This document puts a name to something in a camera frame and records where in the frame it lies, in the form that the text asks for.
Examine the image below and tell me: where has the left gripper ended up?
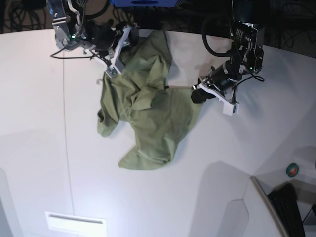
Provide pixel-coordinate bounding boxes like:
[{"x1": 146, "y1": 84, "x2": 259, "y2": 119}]
[{"x1": 191, "y1": 61, "x2": 242, "y2": 104}]

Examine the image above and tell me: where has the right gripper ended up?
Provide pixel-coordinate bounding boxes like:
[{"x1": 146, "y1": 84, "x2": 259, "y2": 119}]
[{"x1": 82, "y1": 19, "x2": 139, "y2": 51}]

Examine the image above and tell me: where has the green t-shirt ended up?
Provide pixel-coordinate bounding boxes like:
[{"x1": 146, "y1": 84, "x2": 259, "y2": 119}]
[{"x1": 97, "y1": 30, "x2": 201, "y2": 170}]

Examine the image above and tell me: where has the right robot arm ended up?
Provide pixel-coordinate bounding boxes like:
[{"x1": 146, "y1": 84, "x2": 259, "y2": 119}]
[{"x1": 46, "y1": 0, "x2": 139, "y2": 53}]

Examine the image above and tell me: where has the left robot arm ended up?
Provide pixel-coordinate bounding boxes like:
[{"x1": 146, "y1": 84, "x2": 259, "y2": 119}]
[{"x1": 191, "y1": 0, "x2": 265, "y2": 104}]

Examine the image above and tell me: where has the blue box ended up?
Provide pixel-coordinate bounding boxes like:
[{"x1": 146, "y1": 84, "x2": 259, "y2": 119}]
[{"x1": 110, "y1": 0, "x2": 183, "y2": 7}]

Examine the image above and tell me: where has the black keyboard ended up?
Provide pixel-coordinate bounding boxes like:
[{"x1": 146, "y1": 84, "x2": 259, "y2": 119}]
[{"x1": 268, "y1": 183, "x2": 306, "y2": 237}]

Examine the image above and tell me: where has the white label plate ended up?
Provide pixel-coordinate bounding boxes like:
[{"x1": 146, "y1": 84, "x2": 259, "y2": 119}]
[{"x1": 45, "y1": 212, "x2": 107, "y2": 237}]

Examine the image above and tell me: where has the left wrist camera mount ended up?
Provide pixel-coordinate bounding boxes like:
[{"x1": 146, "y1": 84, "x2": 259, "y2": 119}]
[{"x1": 192, "y1": 78, "x2": 239, "y2": 116}]

